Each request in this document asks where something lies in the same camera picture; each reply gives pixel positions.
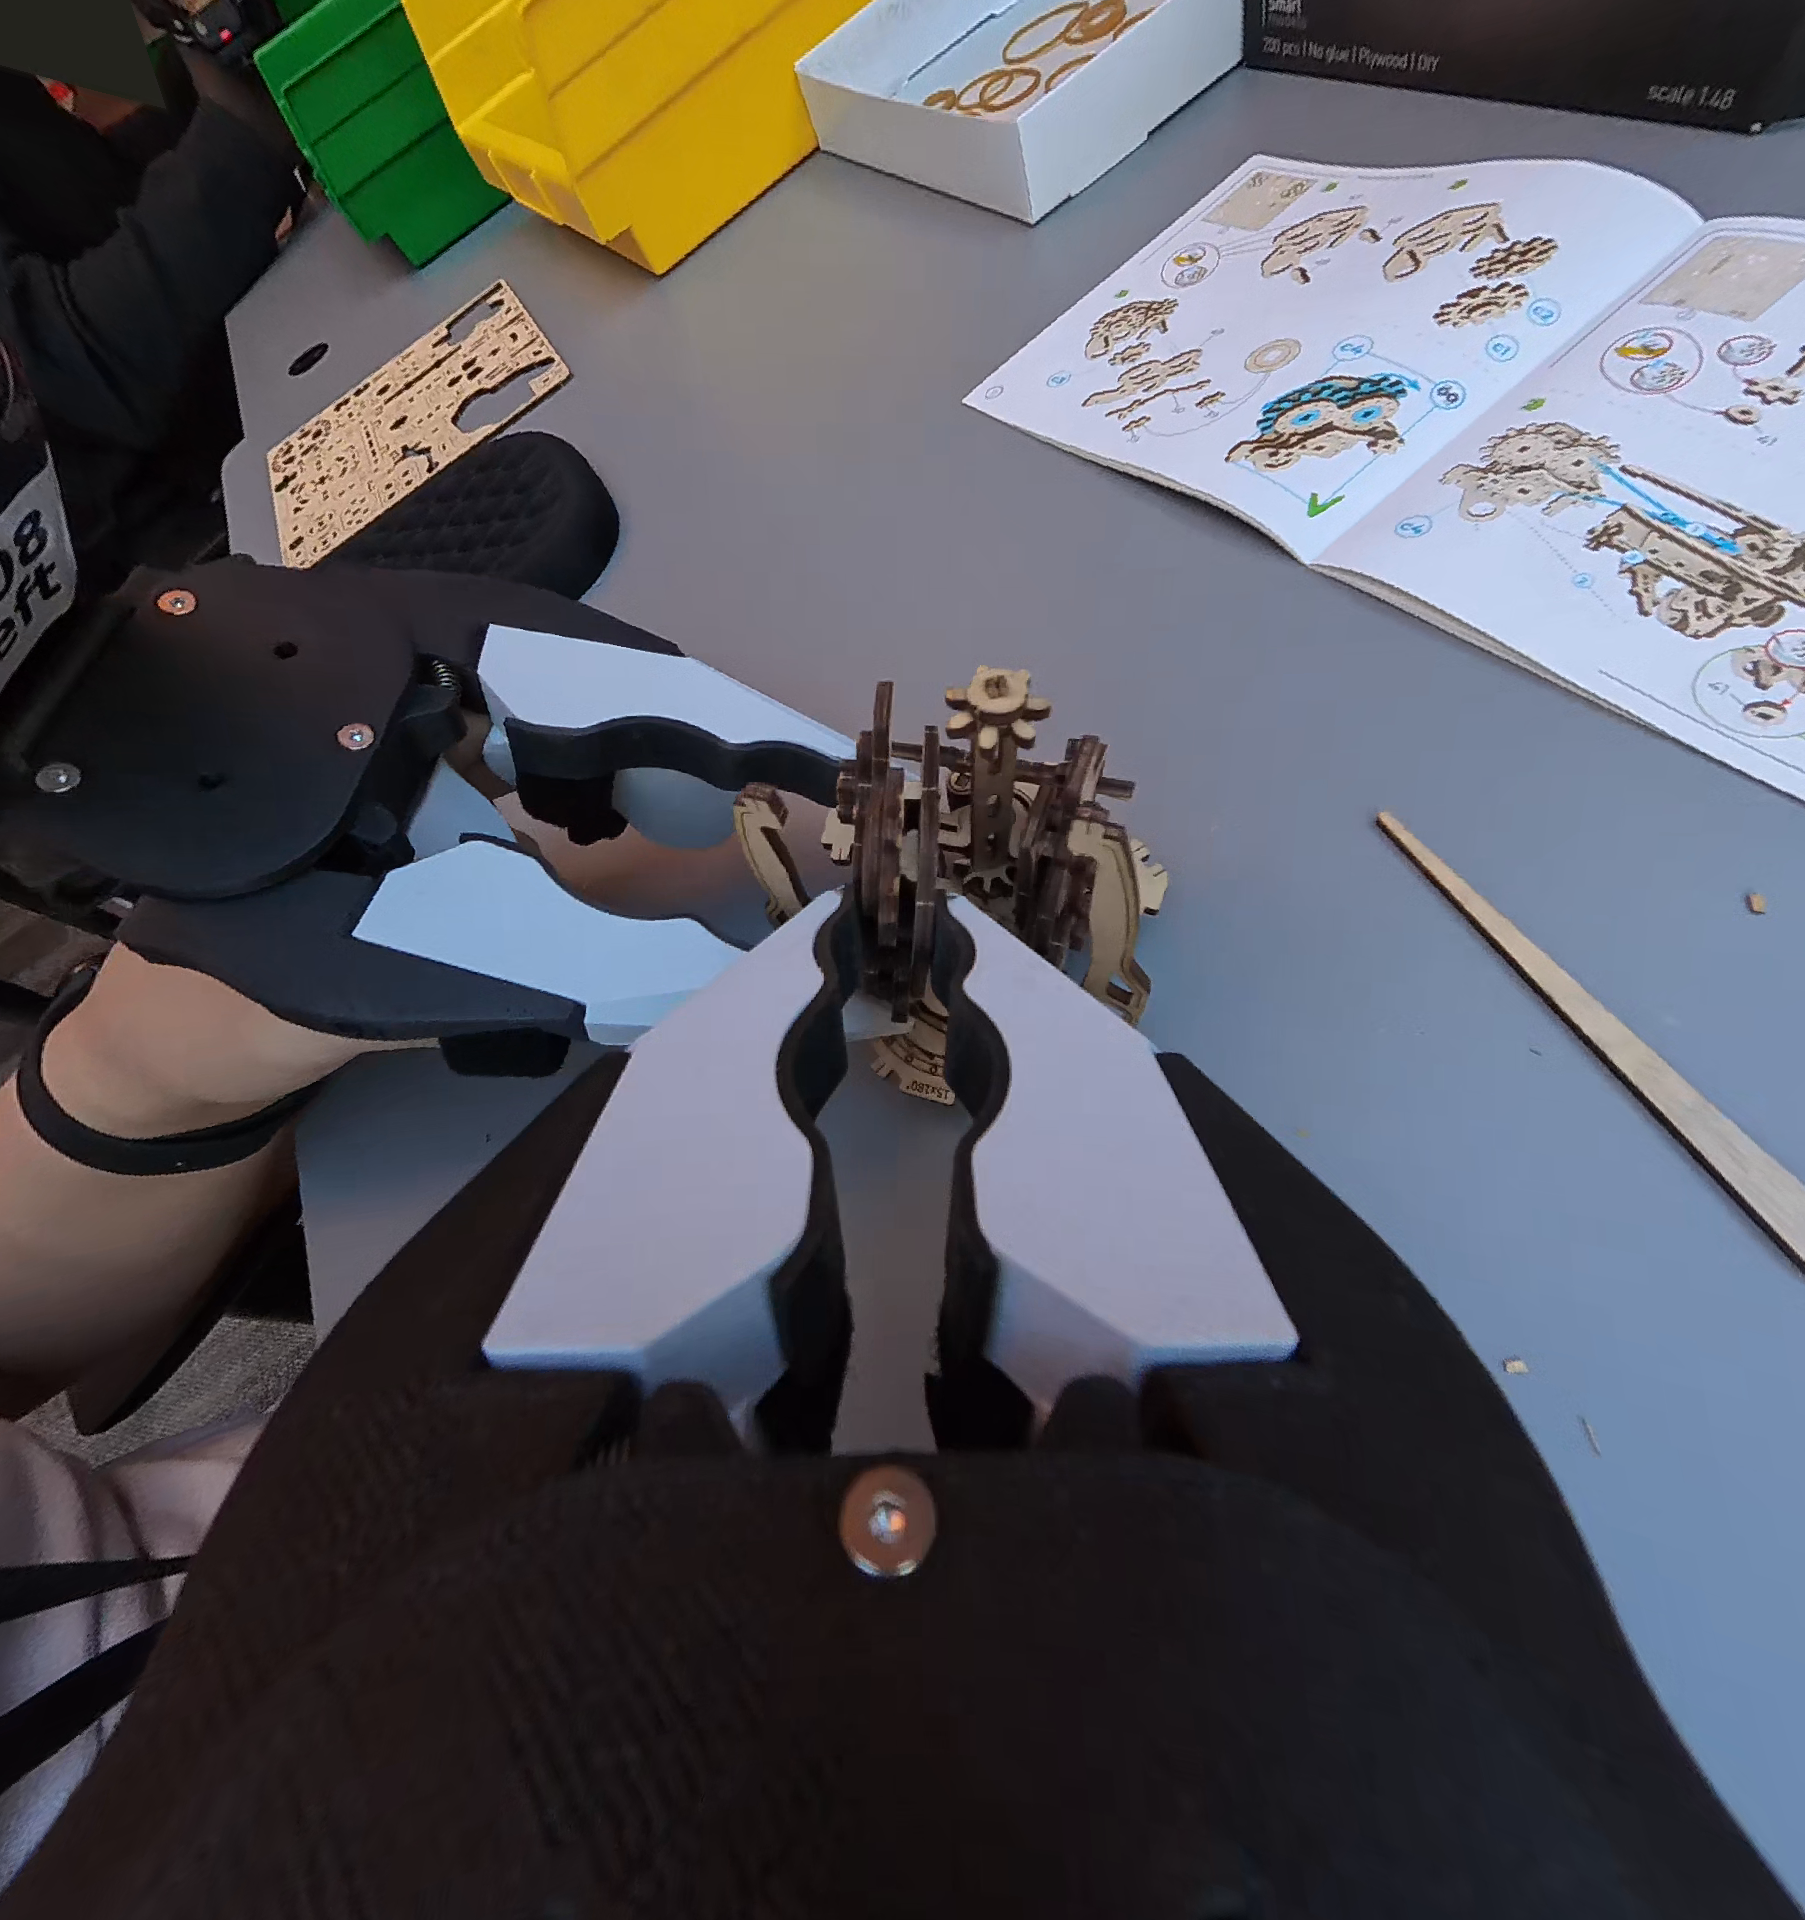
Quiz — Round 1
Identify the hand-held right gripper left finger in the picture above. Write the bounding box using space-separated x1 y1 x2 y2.
482 888 854 1455

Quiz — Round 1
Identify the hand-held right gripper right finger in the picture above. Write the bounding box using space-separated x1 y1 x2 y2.
937 895 1303 1455

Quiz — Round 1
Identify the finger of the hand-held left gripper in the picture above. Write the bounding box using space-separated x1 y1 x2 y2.
111 837 785 1080
475 622 863 844

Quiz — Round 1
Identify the dark wooden gear cluster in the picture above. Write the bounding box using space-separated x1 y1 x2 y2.
833 681 945 1026

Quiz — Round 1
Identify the wooden gear model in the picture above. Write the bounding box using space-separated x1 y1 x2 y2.
731 660 1168 1111

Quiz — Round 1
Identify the person's left forearm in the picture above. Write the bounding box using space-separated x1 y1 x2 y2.
0 1103 304 1389

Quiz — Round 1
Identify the laser-cut plywood parts sheet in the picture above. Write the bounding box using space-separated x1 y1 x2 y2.
266 278 575 571

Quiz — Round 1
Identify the person's left hand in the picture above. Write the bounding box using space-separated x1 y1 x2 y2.
25 943 445 1148

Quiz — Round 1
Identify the black mesh armrest pad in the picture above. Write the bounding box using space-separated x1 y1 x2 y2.
313 432 621 606

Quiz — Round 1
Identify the flat wooden stick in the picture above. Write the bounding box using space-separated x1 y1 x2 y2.
1373 809 1805 1293

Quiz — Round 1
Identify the yellow plastic bin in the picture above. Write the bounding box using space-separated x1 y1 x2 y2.
397 0 875 278

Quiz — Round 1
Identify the green plastic bin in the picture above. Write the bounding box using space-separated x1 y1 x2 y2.
252 0 516 273

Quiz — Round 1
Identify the white cardboard box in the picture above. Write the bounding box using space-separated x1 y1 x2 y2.
792 0 1248 229

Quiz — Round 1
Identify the assembly instruction booklet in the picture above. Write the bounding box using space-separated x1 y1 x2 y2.
963 155 1805 830

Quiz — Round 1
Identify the black product box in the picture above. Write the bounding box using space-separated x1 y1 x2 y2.
1236 0 1805 138

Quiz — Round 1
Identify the black strap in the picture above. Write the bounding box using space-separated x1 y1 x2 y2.
0 1557 192 1646
0 1625 173 1760

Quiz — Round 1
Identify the wooden ring parts sheet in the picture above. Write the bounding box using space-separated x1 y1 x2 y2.
915 0 1168 123

